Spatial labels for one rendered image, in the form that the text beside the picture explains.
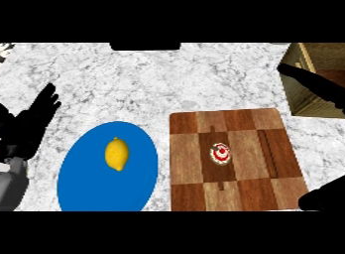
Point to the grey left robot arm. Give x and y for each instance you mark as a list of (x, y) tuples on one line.
[(0, 188)]

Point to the yellow lemon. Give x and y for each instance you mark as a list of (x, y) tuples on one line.
[(117, 153)]

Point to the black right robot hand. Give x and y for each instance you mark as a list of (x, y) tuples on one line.
[(337, 96)]

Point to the blue oval plate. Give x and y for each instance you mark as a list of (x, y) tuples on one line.
[(92, 185)]

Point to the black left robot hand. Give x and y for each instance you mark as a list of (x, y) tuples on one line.
[(24, 129)]

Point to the checkered wooden cutting board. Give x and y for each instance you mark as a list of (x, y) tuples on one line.
[(254, 185)]

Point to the red and white cupcake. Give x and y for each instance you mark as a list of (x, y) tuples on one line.
[(220, 153)]

